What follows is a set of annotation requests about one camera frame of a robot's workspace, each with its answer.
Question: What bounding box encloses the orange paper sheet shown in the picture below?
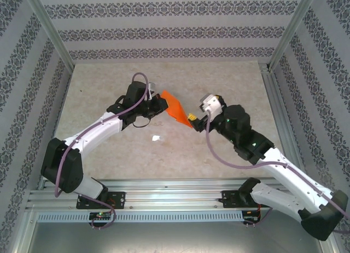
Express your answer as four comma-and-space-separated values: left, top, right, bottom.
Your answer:
161, 90, 193, 129

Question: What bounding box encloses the grey sheet metal panel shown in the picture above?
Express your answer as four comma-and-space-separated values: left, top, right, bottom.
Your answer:
27, 222, 326, 253

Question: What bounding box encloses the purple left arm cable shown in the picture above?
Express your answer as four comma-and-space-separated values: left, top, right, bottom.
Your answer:
54, 72, 151, 231

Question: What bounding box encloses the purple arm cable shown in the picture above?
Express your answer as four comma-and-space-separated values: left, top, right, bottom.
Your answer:
54, 72, 151, 231
205, 109, 350, 236

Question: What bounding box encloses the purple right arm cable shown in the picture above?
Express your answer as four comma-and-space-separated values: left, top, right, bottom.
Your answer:
205, 109, 350, 236

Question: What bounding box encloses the black left gripper cable loop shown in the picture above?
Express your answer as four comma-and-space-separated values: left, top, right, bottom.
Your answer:
132, 117, 151, 129

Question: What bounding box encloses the aluminium side rail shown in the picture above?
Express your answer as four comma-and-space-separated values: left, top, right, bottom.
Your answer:
258, 62, 311, 187

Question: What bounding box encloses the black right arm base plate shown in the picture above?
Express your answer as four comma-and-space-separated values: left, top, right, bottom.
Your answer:
221, 189, 272, 209

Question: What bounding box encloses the aluminium mounting rail frame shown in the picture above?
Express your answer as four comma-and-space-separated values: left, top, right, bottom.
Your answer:
25, 177, 325, 211

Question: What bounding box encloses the slotted grey cable duct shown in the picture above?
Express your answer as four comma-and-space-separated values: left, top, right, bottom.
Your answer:
37, 211, 244, 223

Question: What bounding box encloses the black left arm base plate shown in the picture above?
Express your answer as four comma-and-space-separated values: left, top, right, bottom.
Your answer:
75, 191, 126, 210

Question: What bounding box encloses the aluminium corner post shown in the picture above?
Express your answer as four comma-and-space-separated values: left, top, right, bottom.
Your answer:
23, 0, 75, 71
267, 0, 319, 72

